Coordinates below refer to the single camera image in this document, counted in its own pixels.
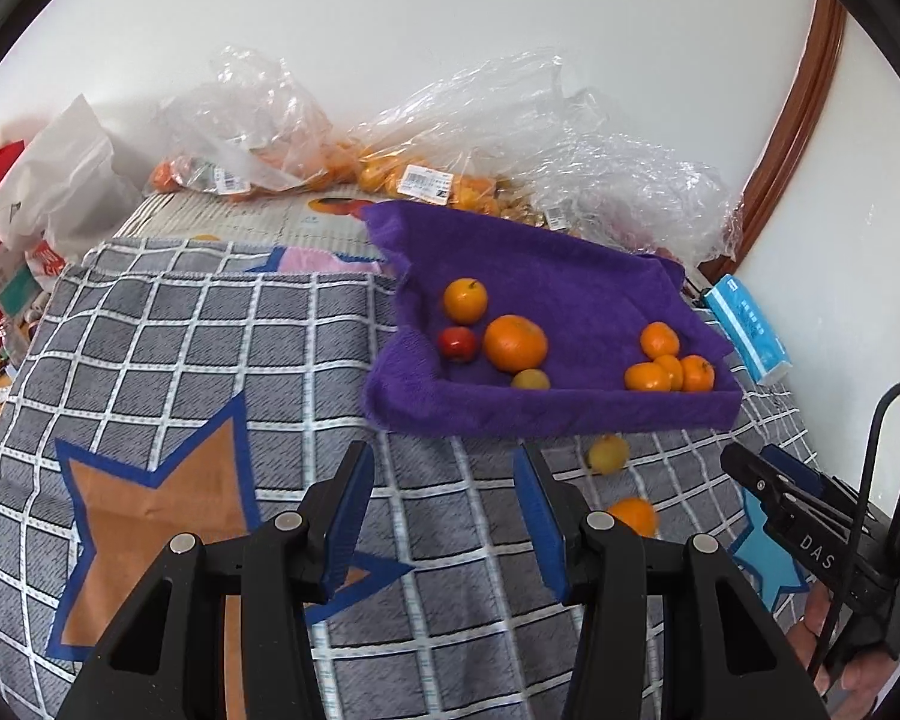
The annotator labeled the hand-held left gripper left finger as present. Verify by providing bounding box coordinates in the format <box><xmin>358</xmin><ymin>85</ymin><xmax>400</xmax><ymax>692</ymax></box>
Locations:
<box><xmin>58</xmin><ymin>441</ymin><xmax>377</xmax><ymax>720</ymax></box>

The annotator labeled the clear plastic bag of mandarins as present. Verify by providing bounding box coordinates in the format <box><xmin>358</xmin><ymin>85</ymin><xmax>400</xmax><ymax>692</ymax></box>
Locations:
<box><xmin>150</xmin><ymin>45</ymin><xmax>361</xmax><ymax>200</ymax></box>

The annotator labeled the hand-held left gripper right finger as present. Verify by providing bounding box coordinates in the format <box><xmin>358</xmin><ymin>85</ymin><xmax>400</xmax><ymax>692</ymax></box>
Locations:
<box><xmin>511</xmin><ymin>442</ymin><xmax>818</xmax><ymax>720</ymax></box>

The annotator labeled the brown wooden door frame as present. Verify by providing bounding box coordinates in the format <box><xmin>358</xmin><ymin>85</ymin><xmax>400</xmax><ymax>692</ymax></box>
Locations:
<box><xmin>701</xmin><ymin>0</ymin><xmax>848</xmax><ymax>282</ymax></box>

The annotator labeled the person's right hand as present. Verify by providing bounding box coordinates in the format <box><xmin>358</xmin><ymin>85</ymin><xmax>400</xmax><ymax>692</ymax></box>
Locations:
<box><xmin>786</xmin><ymin>585</ymin><xmax>900</xmax><ymax>720</ymax></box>

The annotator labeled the grey checked star blanket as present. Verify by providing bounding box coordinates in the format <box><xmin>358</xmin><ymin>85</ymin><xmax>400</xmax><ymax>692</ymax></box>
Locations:
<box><xmin>0</xmin><ymin>236</ymin><xmax>822</xmax><ymax>720</ymax></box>

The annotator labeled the purple towel-lined tray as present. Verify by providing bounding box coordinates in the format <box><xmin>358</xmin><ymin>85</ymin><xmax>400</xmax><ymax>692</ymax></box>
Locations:
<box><xmin>360</xmin><ymin>199</ymin><xmax>743</xmax><ymax>440</ymax></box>

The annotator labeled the clear plastic bag of oranges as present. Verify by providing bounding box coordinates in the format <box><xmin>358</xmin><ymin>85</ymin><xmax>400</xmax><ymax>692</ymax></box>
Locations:
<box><xmin>349</xmin><ymin>52</ymin><xmax>571</xmax><ymax>215</ymax></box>

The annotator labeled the large orange mandarin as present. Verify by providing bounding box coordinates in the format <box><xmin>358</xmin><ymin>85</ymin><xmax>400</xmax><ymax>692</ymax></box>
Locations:
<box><xmin>483</xmin><ymin>314</ymin><xmax>550</xmax><ymax>374</ymax></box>

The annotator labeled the pile of small cosmetic items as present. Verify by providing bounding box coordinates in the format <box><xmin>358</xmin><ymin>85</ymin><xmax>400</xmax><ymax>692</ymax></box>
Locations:
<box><xmin>0</xmin><ymin>292</ymin><xmax>53</xmax><ymax>410</ymax></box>

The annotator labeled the blue tissue pack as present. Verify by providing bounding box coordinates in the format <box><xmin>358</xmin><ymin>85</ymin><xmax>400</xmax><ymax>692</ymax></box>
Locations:
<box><xmin>703</xmin><ymin>275</ymin><xmax>792</xmax><ymax>385</ymax></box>

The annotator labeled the white plastic shopping bag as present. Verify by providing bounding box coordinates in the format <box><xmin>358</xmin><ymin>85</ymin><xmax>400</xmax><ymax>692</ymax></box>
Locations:
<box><xmin>0</xmin><ymin>94</ymin><xmax>143</xmax><ymax>293</ymax></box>

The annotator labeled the clear bag of brown longans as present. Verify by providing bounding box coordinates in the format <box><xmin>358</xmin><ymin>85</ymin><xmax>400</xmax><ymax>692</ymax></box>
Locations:
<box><xmin>487</xmin><ymin>180</ymin><xmax>563</xmax><ymax>230</ymax></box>

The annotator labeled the small red apple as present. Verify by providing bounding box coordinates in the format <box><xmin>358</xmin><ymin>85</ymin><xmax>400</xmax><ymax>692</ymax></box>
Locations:
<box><xmin>438</xmin><ymin>326</ymin><xmax>479</xmax><ymax>365</ymax></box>

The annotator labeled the clear plastic bag, red produce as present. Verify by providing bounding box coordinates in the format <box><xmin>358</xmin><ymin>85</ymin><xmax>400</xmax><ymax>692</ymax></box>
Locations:
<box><xmin>532</xmin><ymin>127</ymin><xmax>743</xmax><ymax>271</ymax></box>

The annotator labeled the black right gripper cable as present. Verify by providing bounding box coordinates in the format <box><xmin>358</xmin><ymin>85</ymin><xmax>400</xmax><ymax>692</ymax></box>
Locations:
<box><xmin>808</xmin><ymin>381</ymin><xmax>900</xmax><ymax>691</ymax></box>

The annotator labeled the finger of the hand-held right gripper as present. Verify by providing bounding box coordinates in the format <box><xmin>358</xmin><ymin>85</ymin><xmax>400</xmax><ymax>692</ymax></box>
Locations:
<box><xmin>759</xmin><ymin>444</ymin><xmax>871</xmax><ymax>518</ymax></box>
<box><xmin>720</xmin><ymin>444</ymin><xmax>852</xmax><ymax>522</ymax></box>

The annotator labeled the printed newspaper sheet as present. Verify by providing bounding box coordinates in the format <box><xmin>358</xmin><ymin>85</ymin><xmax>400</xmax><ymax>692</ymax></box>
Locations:
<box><xmin>131</xmin><ymin>193</ymin><xmax>391</xmax><ymax>263</ymax></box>

